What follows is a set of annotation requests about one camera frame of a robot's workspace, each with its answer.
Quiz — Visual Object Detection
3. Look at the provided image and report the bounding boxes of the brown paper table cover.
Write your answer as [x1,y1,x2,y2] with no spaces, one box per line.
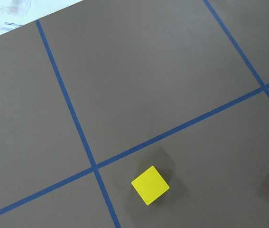
[0,0,269,228]

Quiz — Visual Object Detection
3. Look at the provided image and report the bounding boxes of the yellow foam block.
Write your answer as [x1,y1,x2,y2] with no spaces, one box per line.
[131,165,170,206]

